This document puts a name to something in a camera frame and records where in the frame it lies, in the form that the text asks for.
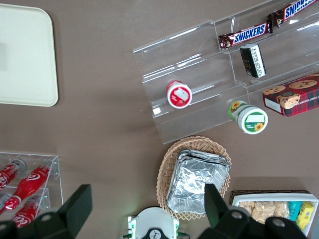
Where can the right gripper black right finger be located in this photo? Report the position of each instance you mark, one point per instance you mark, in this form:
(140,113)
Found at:
(219,216)

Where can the teal snack pack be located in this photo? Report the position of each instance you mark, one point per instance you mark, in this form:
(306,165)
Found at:
(295,210)

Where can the cream plastic tray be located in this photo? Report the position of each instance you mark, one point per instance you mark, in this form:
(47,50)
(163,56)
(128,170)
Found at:
(25,54)

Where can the clear acrylic bottle rack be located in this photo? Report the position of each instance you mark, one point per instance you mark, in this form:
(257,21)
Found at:
(56,171)

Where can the red strawberry cup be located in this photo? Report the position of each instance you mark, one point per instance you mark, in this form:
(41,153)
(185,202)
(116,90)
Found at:
(179,95)

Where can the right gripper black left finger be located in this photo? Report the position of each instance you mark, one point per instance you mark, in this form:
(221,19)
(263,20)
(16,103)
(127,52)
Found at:
(72,214)

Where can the Snickers chocolate bar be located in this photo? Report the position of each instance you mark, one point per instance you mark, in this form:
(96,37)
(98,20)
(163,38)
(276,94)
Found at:
(246,35)
(292,11)

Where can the red tartan cookie box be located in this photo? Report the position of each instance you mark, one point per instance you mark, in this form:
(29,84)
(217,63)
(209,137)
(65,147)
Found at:
(294,97)

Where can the red cola bottle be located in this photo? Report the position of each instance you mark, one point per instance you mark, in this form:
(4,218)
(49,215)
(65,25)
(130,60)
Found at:
(7,174)
(31,183)
(25,214)

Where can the yellow snack pack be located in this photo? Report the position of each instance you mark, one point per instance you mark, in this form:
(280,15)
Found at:
(306,215)

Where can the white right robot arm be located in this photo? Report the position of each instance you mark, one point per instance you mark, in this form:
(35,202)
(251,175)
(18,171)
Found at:
(153,221)

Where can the aluminium foil tray stack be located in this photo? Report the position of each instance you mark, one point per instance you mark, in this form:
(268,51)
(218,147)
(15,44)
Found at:
(194,179)

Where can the white rectangular snack tray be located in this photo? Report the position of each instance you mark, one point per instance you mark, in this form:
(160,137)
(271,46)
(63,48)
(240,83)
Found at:
(239,199)

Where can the pale oval wicker basket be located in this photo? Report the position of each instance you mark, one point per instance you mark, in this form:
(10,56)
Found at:
(165,174)

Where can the small black chocolate box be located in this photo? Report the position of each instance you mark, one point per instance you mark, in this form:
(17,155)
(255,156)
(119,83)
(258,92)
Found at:
(253,61)

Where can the green sunflower cup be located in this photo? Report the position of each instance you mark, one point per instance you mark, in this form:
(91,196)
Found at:
(251,119)

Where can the clear rice cracker pack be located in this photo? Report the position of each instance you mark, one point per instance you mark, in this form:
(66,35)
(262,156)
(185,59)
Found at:
(246,206)
(281,209)
(263,211)

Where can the clear acrylic stepped stand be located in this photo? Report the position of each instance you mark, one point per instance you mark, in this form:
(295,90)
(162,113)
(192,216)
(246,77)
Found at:
(189,62)

